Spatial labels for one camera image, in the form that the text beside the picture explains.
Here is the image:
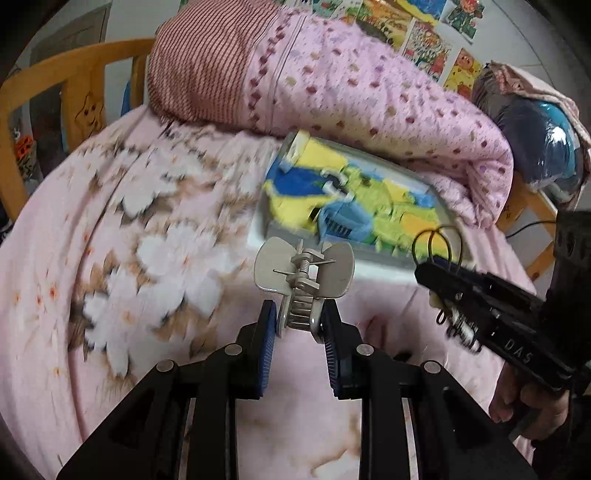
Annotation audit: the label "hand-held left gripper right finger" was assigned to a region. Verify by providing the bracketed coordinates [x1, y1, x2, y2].
[318, 302, 539, 480]

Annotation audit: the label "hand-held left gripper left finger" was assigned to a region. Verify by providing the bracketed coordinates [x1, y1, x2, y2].
[55, 299, 279, 480]

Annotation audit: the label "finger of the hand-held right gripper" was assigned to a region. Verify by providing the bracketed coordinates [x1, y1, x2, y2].
[414, 261, 546, 311]

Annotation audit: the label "black hair ties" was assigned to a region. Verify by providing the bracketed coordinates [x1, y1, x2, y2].
[412, 225, 465, 274]

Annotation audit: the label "beige hair claw clip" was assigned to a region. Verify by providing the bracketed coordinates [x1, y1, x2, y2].
[254, 237, 355, 343]

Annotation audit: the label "grey jewelry tray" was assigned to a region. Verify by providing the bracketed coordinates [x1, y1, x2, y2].
[247, 129, 468, 280]

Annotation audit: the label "person's right hand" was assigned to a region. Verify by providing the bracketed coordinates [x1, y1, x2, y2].
[488, 362, 574, 440]

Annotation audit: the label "cartoon print cloth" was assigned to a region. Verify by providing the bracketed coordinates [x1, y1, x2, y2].
[263, 135, 444, 256]

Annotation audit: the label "blue wrist watch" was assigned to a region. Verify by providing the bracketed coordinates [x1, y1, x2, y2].
[318, 199, 376, 243]

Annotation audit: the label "pink floral bedsheet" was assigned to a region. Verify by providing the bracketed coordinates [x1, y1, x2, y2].
[0, 108, 539, 480]

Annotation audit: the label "plastic bag with blue clothing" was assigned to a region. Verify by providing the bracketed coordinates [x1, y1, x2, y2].
[471, 65, 588, 195]

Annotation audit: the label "pink dotted quilt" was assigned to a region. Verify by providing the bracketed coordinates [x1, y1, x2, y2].
[245, 9, 515, 228]

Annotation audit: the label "pink cloth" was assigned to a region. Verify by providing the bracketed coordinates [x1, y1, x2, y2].
[488, 61, 581, 121]

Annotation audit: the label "red striped pillow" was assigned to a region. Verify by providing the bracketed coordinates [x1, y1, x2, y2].
[148, 7, 289, 129]

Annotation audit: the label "black cable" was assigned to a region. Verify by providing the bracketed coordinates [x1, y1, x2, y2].
[505, 220, 560, 239]

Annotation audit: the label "row of cartoon wall posters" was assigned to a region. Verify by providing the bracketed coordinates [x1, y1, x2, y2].
[308, 0, 486, 95]

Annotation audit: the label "wooden bed frame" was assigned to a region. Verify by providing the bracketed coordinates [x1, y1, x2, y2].
[0, 39, 560, 283]

